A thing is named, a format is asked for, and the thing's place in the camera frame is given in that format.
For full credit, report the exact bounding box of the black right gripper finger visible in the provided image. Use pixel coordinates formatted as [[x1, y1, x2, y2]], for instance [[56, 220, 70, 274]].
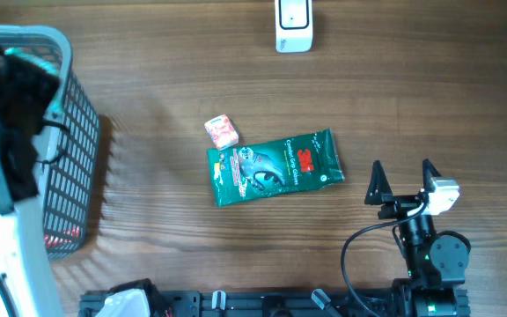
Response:
[[364, 160, 393, 205], [422, 158, 441, 192]]

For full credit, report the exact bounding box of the green 3M gloves packet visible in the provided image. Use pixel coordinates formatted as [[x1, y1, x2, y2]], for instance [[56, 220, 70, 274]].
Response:
[[207, 129, 345, 207]]

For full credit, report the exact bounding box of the small red white box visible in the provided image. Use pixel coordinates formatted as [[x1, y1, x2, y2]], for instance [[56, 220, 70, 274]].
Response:
[[204, 114, 239, 151]]

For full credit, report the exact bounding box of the light teal wipes packet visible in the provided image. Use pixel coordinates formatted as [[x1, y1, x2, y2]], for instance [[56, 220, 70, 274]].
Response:
[[4, 48, 63, 115]]

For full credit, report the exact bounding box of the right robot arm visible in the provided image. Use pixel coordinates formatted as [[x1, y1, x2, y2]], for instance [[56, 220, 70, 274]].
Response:
[[364, 159, 471, 317]]

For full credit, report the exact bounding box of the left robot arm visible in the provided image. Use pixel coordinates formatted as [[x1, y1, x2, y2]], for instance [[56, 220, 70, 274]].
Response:
[[0, 46, 63, 316]]

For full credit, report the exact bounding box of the white barcode scanner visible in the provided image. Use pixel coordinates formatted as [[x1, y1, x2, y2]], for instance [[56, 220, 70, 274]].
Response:
[[274, 0, 313, 54]]

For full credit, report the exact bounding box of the grey plastic mesh basket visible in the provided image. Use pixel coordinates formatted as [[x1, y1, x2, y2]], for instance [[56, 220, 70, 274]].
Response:
[[0, 25, 100, 260]]

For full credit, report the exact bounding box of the black right camera cable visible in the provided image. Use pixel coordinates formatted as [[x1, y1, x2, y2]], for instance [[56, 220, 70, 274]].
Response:
[[340, 191, 430, 317]]

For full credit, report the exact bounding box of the black camera cable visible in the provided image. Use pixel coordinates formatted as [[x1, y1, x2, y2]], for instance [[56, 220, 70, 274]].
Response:
[[340, 191, 430, 317], [0, 119, 72, 317]]

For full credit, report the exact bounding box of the black left camera cable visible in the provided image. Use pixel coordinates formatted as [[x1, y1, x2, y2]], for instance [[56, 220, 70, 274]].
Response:
[[0, 119, 72, 317]]

